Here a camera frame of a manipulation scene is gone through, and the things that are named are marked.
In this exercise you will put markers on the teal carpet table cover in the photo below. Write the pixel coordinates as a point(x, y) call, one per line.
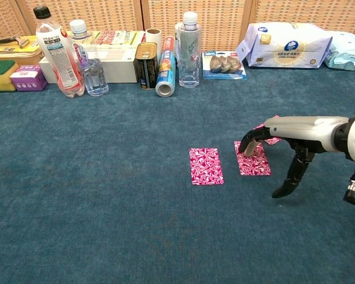
point(106, 177)

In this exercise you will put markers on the white tissue pack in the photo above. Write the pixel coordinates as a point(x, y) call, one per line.
point(287, 47)

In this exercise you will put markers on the blue blister pack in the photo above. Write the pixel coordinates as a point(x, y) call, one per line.
point(225, 65)

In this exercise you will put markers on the green yellow scrub sponge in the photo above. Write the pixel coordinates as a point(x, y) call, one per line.
point(1, 78)

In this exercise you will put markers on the clear water bottle pink label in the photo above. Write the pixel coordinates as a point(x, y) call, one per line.
point(94, 80)

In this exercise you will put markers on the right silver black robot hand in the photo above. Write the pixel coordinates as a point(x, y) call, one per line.
point(301, 131)

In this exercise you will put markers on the long white carton box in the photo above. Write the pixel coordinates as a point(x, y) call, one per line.
point(118, 68)

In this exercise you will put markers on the tall clear bottle white cap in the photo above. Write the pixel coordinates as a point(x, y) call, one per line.
point(189, 53)

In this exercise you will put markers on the blue plastic wrap roll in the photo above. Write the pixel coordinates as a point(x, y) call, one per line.
point(165, 74)

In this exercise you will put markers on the small purple box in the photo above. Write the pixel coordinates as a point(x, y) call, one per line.
point(28, 81)

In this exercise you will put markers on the yellow green sponge multipack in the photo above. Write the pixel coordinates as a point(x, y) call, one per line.
point(115, 38)

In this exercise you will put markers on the woven bamboo folding screen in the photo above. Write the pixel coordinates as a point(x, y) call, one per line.
point(219, 23)

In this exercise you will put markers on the pink patterned card top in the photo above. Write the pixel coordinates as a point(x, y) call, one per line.
point(272, 141)

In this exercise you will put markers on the pink drink bottle black cap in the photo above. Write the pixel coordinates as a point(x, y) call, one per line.
point(62, 65)

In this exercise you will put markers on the light blue wet wipes pack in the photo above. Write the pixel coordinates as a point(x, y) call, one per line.
point(349, 53)

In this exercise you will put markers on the pink patterned card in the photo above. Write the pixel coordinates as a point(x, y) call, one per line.
point(272, 141)
point(254, 165)
point(206, 165)

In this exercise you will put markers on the black gold tin can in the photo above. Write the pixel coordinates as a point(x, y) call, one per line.
point(146, 68)

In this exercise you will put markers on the white paper cup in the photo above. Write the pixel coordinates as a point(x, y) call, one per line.
point(153, 40)

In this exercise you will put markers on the pink patterned card bottom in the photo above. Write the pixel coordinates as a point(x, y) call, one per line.
point(206, 165)

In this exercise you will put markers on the razor in yellow beige package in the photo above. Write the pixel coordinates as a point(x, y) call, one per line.
point(14, 47)

